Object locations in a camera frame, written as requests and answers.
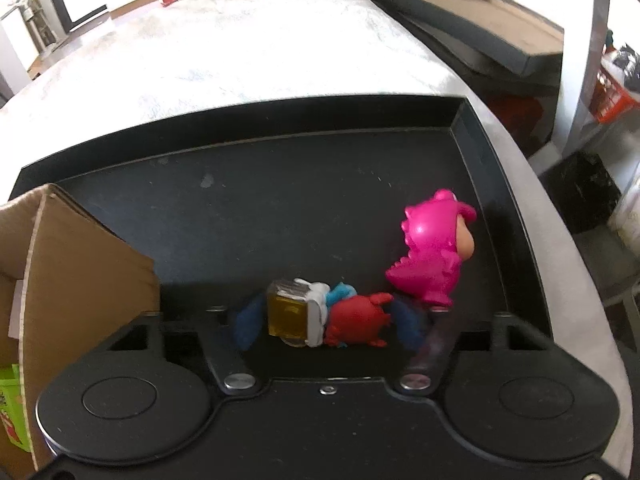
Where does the red crab figurine yellow block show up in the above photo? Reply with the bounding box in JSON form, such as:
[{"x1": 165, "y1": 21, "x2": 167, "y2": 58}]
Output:
[{"x1": 266, "y1": 278, "x2": 394, "y2": 348}]

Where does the pink dinosaur costume figurine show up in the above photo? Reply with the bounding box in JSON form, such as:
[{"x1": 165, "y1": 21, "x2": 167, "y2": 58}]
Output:
[{"x1": 385, "y1": 188, "x2": 477, "y2": 310}]

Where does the brown cardboard box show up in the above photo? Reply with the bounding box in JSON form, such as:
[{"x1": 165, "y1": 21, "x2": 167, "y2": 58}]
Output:
[{"x1": 1, "y1": 184, "x2": 160, "y2": 479}]

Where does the black shallow tray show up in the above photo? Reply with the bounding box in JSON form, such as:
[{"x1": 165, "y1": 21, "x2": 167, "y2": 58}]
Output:
[{"x1": 12, "y1": 96, "x2": 550, "y2": 333}]

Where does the green monster toy box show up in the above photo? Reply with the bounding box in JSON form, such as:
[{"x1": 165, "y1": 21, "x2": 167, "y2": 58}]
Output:
[{"x1": 0, "y1": 364, "x2": 32, "y2": 452}]

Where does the dark framed board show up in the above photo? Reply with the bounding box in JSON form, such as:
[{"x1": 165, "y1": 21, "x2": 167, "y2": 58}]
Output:
[{"x1": 372, "y1": 0, "x2": 564, "y2": 88}]

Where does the orange plastic basket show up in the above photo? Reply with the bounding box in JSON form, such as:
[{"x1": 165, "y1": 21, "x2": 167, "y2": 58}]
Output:
[{"x1": 588, "y1": 67, "x2": 639, "y2": 125}]

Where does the white metal shelf rack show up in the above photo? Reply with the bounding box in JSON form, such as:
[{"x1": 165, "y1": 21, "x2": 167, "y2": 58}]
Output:
[{"x1": 529, "y1": 0, "x2": 640, "y2": 311}]

